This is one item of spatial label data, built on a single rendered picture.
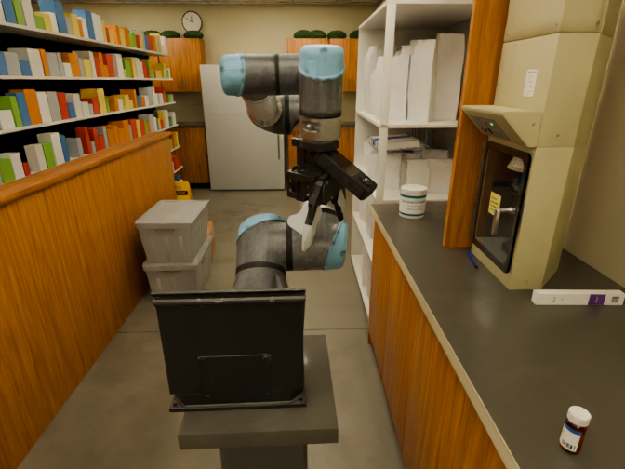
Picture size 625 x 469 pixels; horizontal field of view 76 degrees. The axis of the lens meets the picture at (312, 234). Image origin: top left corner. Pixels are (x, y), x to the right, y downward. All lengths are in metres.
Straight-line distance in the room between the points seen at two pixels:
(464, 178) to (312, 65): 1.11
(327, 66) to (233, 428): 0.70
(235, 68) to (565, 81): 0.92
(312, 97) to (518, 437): 0.75
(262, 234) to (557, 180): 0.91
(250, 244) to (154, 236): 2.20
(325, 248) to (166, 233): 2.23
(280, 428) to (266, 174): 5.50
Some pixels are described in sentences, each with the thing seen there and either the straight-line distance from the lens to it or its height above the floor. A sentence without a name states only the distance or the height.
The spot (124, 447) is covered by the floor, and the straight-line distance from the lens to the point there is 2.28.
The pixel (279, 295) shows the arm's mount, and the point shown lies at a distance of 0.77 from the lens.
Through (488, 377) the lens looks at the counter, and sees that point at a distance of 1.08.
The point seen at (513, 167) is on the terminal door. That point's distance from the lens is 1.44.
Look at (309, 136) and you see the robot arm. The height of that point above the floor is 1.50.
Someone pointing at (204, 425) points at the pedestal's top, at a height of 0.94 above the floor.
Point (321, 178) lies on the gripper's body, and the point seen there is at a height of 1.43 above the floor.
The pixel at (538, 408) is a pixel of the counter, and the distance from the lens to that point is 1.04.
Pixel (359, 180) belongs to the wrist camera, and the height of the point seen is 1.43.
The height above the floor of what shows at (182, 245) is 0.48.
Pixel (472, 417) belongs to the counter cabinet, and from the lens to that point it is 1.15.
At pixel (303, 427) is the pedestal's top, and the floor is 0.94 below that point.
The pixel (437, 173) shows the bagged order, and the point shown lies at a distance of 2.65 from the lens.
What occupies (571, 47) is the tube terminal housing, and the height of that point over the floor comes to 1.67.
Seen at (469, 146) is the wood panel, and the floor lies 1.36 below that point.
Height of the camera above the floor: 1.59
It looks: 21 degrees down
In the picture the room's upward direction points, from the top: straight up
